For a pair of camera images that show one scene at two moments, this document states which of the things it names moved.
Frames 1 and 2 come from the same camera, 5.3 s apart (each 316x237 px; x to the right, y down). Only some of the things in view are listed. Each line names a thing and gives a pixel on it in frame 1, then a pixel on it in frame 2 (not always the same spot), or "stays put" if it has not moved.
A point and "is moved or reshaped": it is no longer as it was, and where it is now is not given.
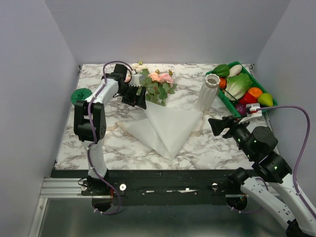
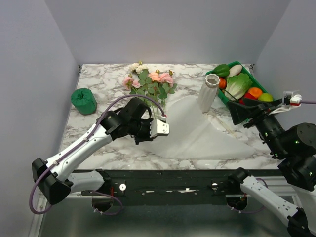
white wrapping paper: (166, 127) is moved or reshaped
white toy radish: (235, 70) stays put
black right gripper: (217, 125) → (239, 112)
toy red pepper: (248, 98) stays put
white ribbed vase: (208, 93) stays put
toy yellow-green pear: (265, 99) stays put
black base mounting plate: (163, 187) stays put
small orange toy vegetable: (222, 83) stays put
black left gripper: (138, 100) → (147, 138)
